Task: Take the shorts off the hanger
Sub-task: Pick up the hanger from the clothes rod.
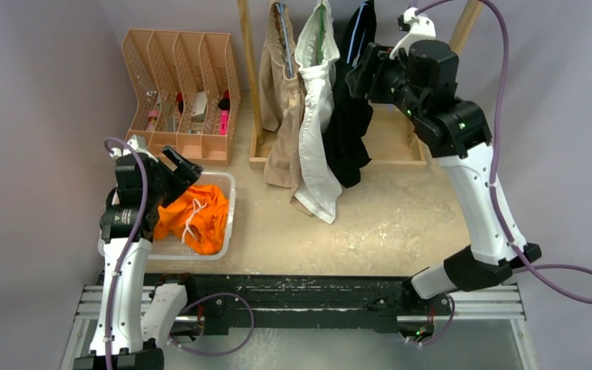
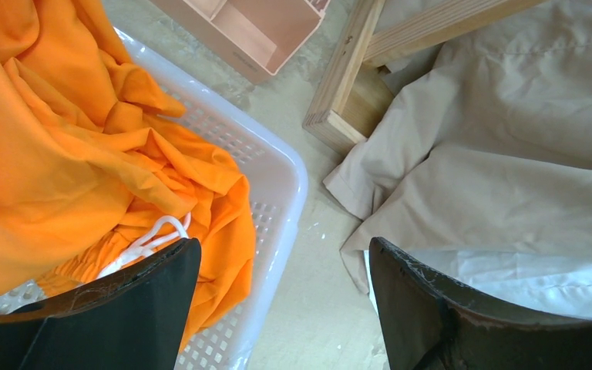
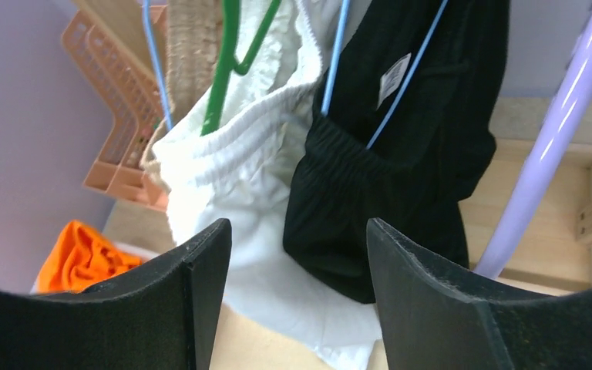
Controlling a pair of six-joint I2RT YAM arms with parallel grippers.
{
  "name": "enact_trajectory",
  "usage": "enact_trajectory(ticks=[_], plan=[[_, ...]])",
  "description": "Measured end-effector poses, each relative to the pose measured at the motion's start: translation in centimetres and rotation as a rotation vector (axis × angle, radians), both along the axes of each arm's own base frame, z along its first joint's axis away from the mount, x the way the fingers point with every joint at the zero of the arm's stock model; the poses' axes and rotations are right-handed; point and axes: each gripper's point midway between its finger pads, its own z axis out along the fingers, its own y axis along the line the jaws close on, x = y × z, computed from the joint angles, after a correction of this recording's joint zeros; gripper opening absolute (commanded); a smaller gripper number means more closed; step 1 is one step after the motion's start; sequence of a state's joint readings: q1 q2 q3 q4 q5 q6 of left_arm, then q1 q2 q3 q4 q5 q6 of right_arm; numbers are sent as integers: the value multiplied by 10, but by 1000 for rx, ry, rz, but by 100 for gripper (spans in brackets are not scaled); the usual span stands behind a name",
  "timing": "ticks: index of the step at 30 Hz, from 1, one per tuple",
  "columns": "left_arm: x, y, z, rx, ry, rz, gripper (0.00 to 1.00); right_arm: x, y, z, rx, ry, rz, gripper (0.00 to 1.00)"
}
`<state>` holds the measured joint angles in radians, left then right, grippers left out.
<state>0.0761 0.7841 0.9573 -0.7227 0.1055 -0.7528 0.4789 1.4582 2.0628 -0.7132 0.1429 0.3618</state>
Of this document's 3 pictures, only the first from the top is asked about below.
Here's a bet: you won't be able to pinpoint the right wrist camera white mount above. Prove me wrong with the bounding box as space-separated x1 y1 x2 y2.
389 7 436 59

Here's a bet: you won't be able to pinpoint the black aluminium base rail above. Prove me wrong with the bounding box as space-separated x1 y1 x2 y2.
73 273 526 338

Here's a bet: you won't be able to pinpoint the black shorts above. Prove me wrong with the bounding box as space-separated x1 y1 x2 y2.
323 1 377 188

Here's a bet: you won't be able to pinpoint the white plastic perforated basket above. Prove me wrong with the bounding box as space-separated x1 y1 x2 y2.
99 168 235 266

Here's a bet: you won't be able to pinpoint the wooden clothes rack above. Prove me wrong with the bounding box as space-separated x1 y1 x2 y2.
234 1 483 171

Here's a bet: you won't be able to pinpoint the purple cable loop under rail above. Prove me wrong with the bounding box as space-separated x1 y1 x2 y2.
168 292 256 358

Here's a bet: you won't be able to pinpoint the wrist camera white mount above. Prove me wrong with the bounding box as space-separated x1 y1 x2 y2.
389 7 436 59
103 135 153 159

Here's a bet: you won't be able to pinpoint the light blue hanger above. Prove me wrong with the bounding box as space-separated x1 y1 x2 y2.
346 2 366 65

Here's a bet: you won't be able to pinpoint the beige shorts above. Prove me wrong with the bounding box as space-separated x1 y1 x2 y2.
259 1 311 216

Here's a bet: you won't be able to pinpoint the pink marker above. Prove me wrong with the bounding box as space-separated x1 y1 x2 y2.
219 109 230 136

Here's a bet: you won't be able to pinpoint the orange shorts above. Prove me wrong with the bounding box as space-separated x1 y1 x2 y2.
153 184 229 255

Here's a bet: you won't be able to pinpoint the peach plastic file organizer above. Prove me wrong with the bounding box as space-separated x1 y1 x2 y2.
121 29 241 167

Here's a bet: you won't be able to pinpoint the white shorts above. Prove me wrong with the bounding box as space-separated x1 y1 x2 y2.
294 1 341 224

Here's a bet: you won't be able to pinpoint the green hanger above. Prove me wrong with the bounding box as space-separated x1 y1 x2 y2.
314 1 326 65

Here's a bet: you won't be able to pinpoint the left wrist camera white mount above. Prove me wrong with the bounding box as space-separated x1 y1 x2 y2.
103 135 153 159

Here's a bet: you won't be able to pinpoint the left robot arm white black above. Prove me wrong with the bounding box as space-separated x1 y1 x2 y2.
72 140 203 369

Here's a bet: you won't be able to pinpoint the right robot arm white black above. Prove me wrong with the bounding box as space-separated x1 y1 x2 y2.
345 40 542 314

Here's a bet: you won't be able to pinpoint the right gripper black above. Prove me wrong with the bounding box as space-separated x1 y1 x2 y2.
348 44 428 123

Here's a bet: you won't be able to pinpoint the white small box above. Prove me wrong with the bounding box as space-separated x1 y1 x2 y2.
190 91 207 123

